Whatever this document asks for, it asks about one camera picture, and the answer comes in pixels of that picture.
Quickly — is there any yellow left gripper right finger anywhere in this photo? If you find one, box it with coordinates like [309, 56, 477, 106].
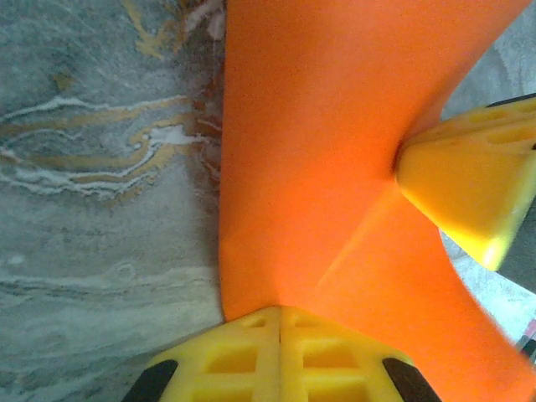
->
[279, 305, 441, 402]

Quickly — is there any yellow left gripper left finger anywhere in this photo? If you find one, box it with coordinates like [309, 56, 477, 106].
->
[121, 305, 281, 402]

